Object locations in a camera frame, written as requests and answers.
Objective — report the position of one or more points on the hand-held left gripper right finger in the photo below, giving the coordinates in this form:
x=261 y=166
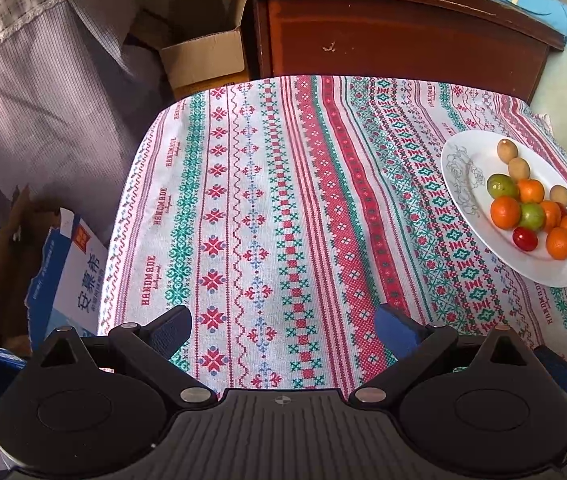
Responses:
x=398 y=327

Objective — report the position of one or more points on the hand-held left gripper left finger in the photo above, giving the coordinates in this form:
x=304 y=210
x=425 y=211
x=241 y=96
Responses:
x=171 y=330

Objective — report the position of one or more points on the large orange mandarin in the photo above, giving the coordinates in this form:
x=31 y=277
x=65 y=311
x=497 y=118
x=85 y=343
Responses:
x=506 y=212
x=560 y=243

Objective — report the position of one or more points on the green lime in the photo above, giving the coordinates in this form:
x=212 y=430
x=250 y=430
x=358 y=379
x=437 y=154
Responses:
x=532 y=216
x=502 y=186

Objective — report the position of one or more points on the red cherry tomato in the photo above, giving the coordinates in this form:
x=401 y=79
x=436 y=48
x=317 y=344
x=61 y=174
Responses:
x=524 y=238
x=562 y=208

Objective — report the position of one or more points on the white plate with grey print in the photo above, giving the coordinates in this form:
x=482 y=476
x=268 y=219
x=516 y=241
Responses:
x=468 y=180

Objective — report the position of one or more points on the blue printed carton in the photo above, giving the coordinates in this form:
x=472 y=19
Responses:
x=70 y=280

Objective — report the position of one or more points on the red green patterned tablecloth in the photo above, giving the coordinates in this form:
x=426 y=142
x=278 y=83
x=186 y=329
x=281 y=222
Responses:
x=288 y=210

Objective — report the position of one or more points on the brown cardboard flap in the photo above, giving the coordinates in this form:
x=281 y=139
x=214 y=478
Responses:
x=10 y=265

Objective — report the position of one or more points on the open cardboard box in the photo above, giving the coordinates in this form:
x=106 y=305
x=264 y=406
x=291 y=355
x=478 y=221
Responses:
x=203 y=60

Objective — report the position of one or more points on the grey checked cloth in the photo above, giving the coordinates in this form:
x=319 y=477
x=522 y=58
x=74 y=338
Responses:
x=38 y=85

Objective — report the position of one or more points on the dark wooden cabinet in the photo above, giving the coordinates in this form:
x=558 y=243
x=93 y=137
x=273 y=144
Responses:
x=393 y=25

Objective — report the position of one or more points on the blue cushion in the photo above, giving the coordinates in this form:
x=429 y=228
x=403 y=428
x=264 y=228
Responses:
x=543 y=15

